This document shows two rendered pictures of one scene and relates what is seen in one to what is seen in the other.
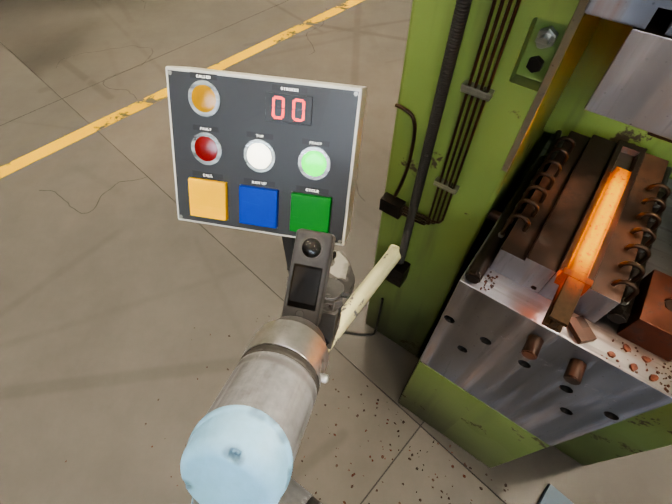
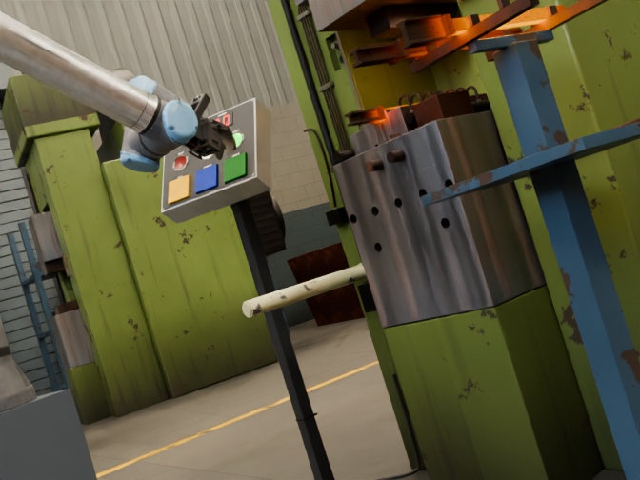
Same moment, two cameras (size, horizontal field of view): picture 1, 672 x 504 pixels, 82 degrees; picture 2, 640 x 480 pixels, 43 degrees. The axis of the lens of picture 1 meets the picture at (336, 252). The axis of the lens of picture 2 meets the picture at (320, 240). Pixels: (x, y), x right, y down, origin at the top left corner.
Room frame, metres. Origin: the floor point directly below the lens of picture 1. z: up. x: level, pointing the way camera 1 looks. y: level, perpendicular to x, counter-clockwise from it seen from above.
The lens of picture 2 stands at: (-1.74, -0.66, 0.68)
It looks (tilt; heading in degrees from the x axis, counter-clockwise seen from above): 2 degrees up; 14
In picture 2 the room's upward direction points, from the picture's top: 17 degrees counter-clockwise
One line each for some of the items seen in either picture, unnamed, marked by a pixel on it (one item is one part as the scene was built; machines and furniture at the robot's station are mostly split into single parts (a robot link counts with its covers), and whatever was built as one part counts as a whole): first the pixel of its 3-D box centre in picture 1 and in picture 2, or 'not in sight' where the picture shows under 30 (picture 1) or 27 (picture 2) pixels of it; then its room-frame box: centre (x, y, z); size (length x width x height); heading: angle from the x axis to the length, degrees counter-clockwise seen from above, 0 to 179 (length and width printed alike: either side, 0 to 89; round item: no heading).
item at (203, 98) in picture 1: (204, 98); not in sight; (0.60, 0.23, 1.16); 0.05 x 0.03 x 0.04; 54
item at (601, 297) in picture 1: (583, 211); (430, 123); (0.52, -0.51, 0.96); 0.42 x 0.20 x 0.09; 144
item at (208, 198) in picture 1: (209, 198); (180, 190); (0.51, 0.24, 1.01); 0.07 x 0.05 x 0.07; 79
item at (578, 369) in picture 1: (574, 371); (395, 156); (0.22, -0.42, 0.87); 0.04 x 0.03 x 0.03; 144
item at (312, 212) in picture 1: (310, 214); (236, 169); (0.47, 0.05, 1.01); 0.07 x 0.05 x 0.07; 79
